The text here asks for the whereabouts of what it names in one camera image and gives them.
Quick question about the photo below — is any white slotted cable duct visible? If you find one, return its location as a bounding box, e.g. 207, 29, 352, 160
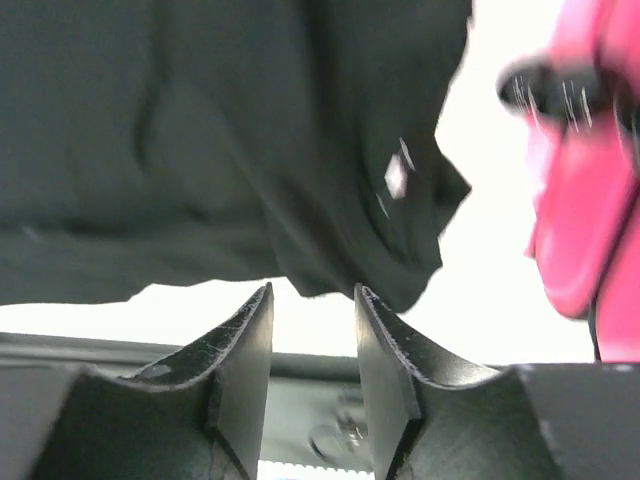
257, 460, 374, 480

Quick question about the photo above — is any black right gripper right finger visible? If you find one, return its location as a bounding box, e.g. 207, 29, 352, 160
354, 285, 639, 479

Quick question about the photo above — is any black t shirt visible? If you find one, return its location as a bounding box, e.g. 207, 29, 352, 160
1, 1, 472, 312

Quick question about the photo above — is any black and pink drawer box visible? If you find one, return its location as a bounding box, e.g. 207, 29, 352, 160
497, 1, 639, 363

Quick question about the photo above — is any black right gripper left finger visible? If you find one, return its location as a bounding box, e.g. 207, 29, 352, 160
1, 285, 273, 479

